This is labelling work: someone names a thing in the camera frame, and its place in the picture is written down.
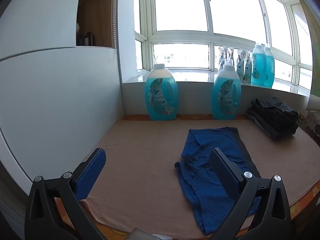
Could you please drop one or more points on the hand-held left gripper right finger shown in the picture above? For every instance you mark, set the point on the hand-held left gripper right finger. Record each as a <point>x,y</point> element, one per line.
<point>225,172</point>

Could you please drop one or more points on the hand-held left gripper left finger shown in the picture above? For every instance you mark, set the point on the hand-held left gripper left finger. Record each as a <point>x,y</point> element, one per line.
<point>91,172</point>

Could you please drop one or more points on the blue striped pants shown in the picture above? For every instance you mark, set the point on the blue striped pants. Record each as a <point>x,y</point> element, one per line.
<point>200,197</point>

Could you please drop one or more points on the stack of dark folded pants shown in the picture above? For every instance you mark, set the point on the stack of dark folded pants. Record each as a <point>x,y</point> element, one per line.
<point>275,120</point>

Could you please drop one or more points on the pink blanket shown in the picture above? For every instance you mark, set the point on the pink blanket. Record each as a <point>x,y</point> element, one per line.
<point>140,160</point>

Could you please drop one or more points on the blue detergent bottle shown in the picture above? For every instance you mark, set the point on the blue detergent bottle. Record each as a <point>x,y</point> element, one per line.
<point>225,102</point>
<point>270,70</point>
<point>257,67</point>
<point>160,105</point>

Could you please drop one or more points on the white cabinet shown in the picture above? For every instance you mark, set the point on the white cabinet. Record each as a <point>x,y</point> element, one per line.
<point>62,92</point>

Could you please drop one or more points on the white window sill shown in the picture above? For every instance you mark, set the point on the white window sill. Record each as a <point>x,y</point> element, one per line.
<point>195,76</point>

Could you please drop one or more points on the detergent refill pouch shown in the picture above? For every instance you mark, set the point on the detergent refill pouch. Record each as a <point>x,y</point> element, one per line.
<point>221,60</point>
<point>230,55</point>
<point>248,70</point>
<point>240,67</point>

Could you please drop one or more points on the white lace cloth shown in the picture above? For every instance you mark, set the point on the white lace cloth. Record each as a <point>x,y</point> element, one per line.
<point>313,112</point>

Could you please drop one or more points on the small dark object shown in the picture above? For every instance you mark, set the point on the small dark object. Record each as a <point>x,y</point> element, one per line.
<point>87,39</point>

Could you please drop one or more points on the wooden shelf niche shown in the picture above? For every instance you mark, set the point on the wooden shelf niche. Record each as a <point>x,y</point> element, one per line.
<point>100,17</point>

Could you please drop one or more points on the beaded trim strip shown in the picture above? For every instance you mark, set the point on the beaded trim strip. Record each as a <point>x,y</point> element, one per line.
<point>114,15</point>

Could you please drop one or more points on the white window frame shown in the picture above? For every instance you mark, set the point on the white window frame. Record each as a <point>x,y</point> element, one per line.
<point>210,37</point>

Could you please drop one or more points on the wall poster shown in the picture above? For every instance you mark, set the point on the wall poster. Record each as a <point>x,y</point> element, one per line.
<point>315,62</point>

